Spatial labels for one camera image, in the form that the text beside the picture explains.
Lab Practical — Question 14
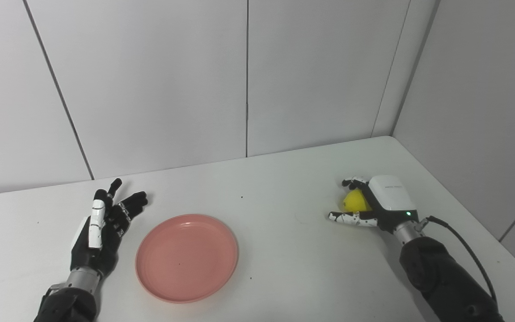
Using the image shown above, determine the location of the yellow lemon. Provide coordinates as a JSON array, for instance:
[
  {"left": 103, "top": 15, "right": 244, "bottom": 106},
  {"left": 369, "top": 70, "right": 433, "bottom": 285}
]
[{"left": 338, "top": 188, "right": 372, "bottom": 213}]

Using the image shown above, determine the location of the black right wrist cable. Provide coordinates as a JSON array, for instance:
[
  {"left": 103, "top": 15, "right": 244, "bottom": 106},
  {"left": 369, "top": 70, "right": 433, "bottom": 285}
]
[{"left": 418, "top": 216, "right": 497, "bottom": 305}]

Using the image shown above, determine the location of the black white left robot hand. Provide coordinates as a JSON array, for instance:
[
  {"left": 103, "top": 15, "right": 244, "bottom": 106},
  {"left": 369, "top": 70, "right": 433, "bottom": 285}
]
[{"left": 70, "top": 178, "right": 149, "bottom": 280}]

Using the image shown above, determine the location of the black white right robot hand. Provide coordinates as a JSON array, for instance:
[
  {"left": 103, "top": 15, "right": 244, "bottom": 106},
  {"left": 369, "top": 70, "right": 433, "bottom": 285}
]
[{"left": 328, "top": 175, "right": 419, "bottom": 234}]

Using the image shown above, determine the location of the pink round plate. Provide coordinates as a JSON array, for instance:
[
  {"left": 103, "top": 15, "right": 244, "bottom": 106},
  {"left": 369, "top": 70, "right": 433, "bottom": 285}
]
[{"left": 135, "top": 214, "right": 240, "bottom": 304}]

